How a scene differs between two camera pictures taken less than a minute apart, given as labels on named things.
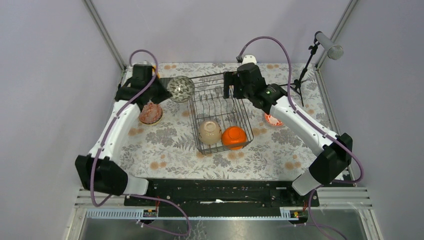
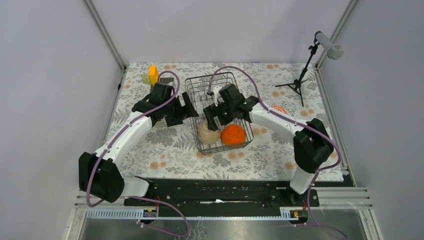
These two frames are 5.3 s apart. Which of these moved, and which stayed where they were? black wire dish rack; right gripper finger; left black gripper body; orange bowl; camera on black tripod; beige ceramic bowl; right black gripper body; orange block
Moved: left black gripper body; right gripper finger; right black gripper body
Stayed: camera on black tripod; beige ceramic bowl; orange bowl; black wire dish rack; orange block
